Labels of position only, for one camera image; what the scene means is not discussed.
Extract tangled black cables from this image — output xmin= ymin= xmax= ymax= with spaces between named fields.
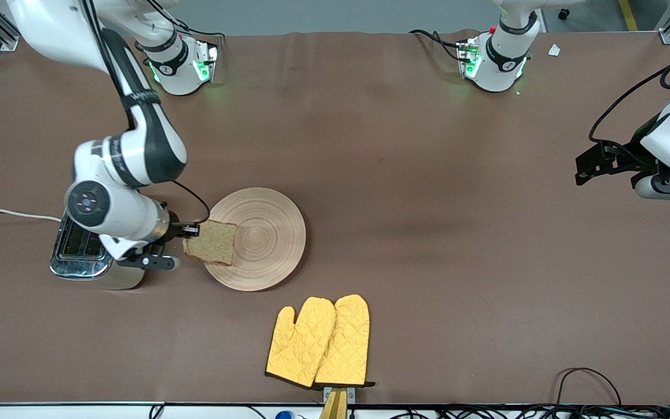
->
xmin=370 ymin=404 xmax=670 ymax=419

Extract black looped cable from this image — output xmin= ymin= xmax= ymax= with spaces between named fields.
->
xmin=555 ymin=368 xmax=622 ymax=406

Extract black left base cable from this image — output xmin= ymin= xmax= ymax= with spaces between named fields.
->
xmin=409 ymin=29 xmax=469 ymax=62

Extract white toaster power cord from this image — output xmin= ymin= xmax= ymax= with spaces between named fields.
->
xmin=0 ymin=208 xmax=62 ymax=223

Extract beige chrome two-slot toaster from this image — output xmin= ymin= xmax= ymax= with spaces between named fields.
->
xmin=50 ymin=212 xmax=147 ymax=290

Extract black right base cable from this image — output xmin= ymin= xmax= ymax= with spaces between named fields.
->
xmin=166 ymin=20 xmax=223 ymax=56

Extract black base cable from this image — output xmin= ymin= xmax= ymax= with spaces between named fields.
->
xmin=409 ymin=29 xmax=469 ymax=62
xmin=166 ymin=20 xmax=223 ymax=56

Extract round wooden plate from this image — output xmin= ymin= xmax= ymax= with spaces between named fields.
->
xmin=202 ymin=187 xmax=307 ymax=292

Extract brown bread slice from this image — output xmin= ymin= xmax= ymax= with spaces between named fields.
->
xmin=183 ymin=219 xmax=238 ymax=267

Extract yellow quilted oven mitt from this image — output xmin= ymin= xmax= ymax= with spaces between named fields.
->
xmin=315 ymin=294 xmax=375 ymax=388
xmin=265 ymin=297 xmax=337 ymax=389

